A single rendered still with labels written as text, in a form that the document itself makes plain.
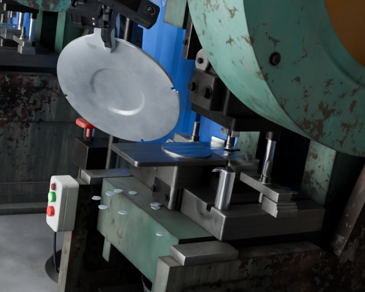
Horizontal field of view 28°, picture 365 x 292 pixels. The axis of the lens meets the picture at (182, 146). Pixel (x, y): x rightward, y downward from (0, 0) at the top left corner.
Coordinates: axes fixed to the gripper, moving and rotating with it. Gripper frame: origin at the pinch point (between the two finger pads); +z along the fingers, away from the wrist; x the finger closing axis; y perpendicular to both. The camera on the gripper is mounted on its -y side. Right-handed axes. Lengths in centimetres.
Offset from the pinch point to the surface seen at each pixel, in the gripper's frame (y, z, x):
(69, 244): 11, 63, 20
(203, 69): -16.3, 24.3, -15.6
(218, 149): -23.2, 39.8, -3.5
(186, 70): 11, 214, -149
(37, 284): 35, 136, 11
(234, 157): -27.5, 37.0, -0.6
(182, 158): -15.8, 30.4, 6.0
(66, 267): 11, 68, 25
